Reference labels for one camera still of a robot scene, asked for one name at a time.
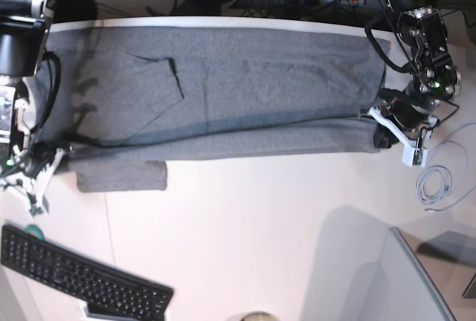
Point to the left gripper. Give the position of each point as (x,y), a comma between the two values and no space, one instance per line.
(412,115)

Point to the grey monitor edge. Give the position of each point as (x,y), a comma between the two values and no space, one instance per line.
(413,295)

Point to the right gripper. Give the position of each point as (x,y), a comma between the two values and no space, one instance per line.
(27,176)

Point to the black keyboard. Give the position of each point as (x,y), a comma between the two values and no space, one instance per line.
(101,286)

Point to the round tan lid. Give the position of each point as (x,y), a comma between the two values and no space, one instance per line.
(258,316)

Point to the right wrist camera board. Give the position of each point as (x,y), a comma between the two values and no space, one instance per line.
(38,207)

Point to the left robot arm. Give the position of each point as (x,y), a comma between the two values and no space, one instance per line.
(422,35)

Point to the grey t-shirt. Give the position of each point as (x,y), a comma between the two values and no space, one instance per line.
(134,98)

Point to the green tape roll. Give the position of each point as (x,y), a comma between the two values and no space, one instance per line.
(35,231)

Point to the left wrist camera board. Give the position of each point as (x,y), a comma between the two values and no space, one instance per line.
(413,156)

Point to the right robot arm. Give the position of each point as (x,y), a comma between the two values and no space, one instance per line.
(30,81)

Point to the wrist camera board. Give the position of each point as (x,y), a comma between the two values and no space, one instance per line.
(38,207)
(413,156)

